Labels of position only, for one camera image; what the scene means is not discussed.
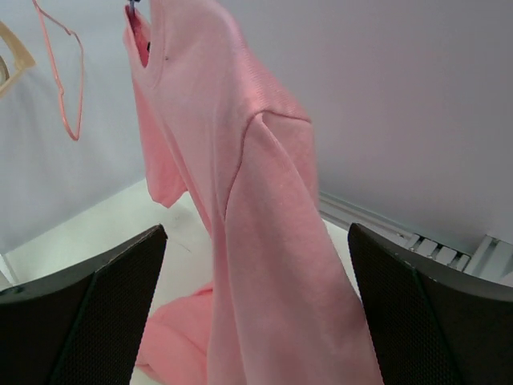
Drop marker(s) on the beige hanger of orange shirt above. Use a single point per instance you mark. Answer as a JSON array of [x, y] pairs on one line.
[[16, 61]]

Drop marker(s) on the pink hanger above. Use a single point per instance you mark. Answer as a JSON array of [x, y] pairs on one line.
[[67, 63]]

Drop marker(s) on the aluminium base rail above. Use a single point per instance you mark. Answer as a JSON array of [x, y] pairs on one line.
[[491, 261]]

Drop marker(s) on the pink garment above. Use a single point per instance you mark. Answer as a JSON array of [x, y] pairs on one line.
[[216, 124]]

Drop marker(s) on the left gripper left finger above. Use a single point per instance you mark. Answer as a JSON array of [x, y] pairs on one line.
[[82, 325]]

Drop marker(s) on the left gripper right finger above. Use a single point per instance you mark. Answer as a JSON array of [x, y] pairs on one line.
[[429, 323]]

